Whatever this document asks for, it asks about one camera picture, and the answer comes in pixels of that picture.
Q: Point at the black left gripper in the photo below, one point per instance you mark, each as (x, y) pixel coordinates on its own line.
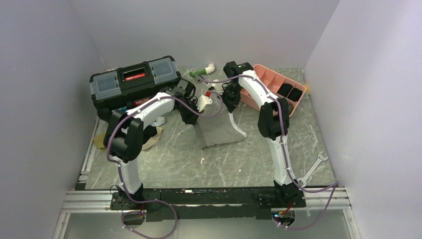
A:
(191, 120)

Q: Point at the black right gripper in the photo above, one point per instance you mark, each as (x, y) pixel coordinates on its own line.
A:
(231, 104)

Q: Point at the grey boxer briefs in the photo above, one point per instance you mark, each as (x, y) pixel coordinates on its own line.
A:
(218, 130)

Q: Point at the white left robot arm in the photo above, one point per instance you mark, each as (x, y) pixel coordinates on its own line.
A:
(127, 133)

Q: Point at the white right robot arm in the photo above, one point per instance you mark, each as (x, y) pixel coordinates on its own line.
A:
(273, 124)

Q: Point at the black rolled underwear left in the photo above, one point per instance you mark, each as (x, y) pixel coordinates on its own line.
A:
(285, 89)

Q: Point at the black rolled underwear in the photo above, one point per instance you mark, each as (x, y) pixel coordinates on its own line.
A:
(285, 89)
(295, 94)

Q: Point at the grey rolled underwear in tray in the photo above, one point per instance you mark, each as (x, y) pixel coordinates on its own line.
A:
(291, 108)

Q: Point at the black rolled underwear right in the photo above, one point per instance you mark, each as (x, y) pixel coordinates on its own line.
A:
(295, 94)

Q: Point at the green white pipe fitting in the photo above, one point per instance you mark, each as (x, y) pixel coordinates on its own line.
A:
(205, 71)

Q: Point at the pink divided organizer tray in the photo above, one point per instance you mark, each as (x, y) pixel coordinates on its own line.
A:
(273, 80)

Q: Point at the black toolbox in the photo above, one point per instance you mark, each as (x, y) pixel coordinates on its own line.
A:
(131, 86)

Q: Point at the silver wrench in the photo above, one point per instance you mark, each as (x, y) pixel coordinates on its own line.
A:
(320, 158)

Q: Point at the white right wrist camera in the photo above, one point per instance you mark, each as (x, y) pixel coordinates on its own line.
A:
(216, 87)

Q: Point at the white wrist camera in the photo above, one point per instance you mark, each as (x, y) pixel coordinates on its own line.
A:
(216, 87)
(204, 101)

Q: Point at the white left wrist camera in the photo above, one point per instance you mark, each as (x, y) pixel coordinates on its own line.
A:
(204, 101)

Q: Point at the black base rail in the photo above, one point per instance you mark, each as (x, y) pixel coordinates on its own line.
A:
(211, 203)

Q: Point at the aluminium frame rail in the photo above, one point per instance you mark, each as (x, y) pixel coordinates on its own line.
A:
(243, 164)

